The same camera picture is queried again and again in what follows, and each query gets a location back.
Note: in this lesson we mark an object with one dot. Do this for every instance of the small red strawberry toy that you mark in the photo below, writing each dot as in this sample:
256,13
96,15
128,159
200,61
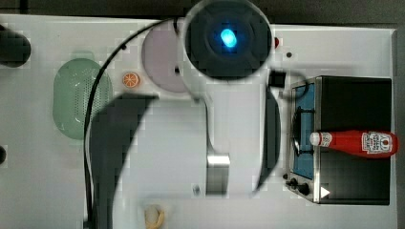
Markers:
276,42

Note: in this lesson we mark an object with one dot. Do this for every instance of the black toaster oven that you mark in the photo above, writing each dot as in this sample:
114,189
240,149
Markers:
334,104

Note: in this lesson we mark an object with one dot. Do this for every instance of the black cylinder upper left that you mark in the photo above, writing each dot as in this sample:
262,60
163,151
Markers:
15,48

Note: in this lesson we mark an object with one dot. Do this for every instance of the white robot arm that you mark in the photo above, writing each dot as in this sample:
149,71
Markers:
225,50

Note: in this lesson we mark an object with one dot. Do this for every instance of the orange slice toy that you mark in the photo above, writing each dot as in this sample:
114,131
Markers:
131,80

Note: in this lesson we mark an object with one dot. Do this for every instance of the green oval colander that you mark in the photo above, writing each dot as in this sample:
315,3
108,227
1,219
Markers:
72,87

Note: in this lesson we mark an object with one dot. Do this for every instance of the red ketchup bottle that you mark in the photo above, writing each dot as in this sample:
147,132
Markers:
368,144

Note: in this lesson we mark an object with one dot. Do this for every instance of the grey round plate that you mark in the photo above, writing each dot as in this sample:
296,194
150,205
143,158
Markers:
159,58

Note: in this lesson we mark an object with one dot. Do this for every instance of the peeled banana toy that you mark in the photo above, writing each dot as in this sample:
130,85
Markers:
154,217

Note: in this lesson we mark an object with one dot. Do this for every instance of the black object left edge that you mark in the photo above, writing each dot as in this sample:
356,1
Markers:
3,154

